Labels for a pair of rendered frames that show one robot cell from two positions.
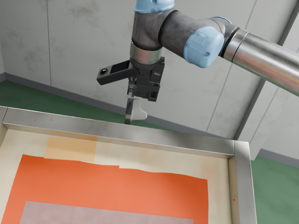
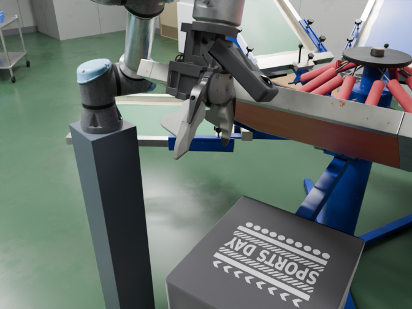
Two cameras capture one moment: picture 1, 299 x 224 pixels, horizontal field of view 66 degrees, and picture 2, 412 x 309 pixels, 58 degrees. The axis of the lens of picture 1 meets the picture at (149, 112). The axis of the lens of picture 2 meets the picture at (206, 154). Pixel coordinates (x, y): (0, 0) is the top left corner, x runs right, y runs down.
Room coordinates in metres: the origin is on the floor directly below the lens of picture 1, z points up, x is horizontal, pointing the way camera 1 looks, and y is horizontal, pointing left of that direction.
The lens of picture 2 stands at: (1.02, 0.40, 1.79)
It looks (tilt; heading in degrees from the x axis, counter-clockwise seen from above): 30 degrees down; 219
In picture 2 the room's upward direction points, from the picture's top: straight up
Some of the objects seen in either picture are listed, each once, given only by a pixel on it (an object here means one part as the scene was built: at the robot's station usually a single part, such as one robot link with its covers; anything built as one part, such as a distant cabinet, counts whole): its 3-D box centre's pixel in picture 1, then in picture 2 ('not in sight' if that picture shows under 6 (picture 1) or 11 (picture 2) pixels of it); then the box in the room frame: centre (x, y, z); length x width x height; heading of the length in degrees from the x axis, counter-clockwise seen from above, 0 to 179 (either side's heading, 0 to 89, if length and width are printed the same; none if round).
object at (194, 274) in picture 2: not in sight; (270, 258); (0.25, 0.03, 0.95); 0.48 x 0.44 x 0.01; 6
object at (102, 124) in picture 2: not in sight; (100, 112); (0.29, -0.68, 1.25); 0.15 x 0.15 x 0.10
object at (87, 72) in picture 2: not in sight; (97, 81); (0.29, -0.68, 1.37); 0.13 x 0.12 x 0.14; 152
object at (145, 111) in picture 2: not in sight; (186, 103); (-0.33, -0.82, 1.05); 1.08 x 0.61 x 0.23; 126
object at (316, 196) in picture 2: not in sight; (320, 193); (-0.24, -0.03, 0.89); 1.24 x 0.06 x 0.06; 6
